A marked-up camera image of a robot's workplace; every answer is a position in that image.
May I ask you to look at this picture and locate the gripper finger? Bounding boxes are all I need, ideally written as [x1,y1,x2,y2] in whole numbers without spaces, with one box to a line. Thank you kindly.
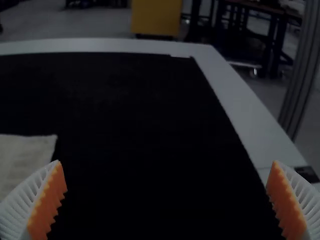
[265,160,320,240]
[0,159,69,240]

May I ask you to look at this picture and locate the pale towel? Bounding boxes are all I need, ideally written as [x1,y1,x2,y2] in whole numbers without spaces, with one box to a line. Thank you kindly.
[0,134,59,201]

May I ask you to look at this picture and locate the small black plate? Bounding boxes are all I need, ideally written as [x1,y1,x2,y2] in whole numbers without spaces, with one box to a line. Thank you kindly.
[294,165,320,185]

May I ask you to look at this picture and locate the black mat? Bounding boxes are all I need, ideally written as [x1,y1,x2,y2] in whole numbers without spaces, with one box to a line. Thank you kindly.
[0,51,286,240]

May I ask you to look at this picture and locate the yellow cabinet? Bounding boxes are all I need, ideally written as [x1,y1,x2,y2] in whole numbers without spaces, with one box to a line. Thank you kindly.
[130,0,183,40]

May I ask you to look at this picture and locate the grey metal post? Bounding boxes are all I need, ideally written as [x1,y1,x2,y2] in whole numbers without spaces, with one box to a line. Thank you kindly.
[278,0,320,142]

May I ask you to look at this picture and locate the blue metal workbench frame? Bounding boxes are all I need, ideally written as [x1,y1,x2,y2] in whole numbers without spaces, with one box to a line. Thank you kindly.
[212,0,305,80]

